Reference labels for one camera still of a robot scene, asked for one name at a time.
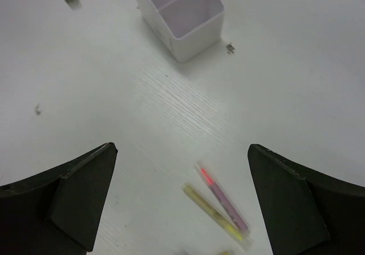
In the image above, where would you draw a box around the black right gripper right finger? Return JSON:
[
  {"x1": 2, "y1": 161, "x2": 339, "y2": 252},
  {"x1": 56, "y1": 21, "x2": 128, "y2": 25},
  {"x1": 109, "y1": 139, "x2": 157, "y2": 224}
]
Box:
[{"x1": 248, "y1": 144, "x2": 364, "y2": 254}]

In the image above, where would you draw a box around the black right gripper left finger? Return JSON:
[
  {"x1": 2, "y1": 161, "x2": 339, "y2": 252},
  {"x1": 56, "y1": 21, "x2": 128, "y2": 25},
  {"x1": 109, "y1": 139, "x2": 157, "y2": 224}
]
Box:
[{"x1": 1, "y1": 143, "x2": 117, "y2": 254}]

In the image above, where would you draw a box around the pink purple highlighter pen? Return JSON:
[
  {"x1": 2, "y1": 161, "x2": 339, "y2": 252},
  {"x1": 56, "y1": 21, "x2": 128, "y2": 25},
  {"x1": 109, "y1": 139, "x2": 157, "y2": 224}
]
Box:
[{"x1": 196, "y1": 161, "x2": 249, "y2": 233}]

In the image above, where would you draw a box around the yellow highlighter pen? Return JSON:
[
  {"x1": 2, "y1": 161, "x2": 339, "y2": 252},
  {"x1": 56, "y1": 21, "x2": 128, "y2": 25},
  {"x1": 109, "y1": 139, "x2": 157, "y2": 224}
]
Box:
[{"x1": 182, "y1": 184, "x2": 251, "y2": 250}]

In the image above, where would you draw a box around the white divided organizer box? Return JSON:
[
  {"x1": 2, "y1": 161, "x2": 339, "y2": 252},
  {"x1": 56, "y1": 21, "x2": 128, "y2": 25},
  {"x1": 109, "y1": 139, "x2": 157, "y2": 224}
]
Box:
[{"x1": 136, "y1": 0, "x2": 225, "y2": 63}]

